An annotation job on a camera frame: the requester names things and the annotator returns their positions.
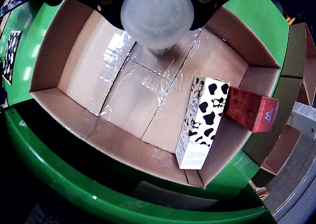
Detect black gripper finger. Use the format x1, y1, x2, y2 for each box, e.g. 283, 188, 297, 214
189, 0, 266, 32
37, 0, 129, 32

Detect flattened patterned carton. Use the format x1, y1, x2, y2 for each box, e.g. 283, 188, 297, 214
1, 30, 23, 86

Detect shallow cardboard tray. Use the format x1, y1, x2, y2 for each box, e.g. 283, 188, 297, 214
29, 0, 282, 189

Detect white bottle teal label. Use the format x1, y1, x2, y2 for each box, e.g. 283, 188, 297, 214
120, 0, 195, 55

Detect cow print carton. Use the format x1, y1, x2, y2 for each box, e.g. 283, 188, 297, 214
175, 76, 231, 171

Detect white d'Alba carton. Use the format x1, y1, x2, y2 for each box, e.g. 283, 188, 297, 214
287, 101, 316, 140

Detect red small carton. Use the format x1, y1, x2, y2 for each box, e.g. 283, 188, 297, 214
226, 87, 280, 134

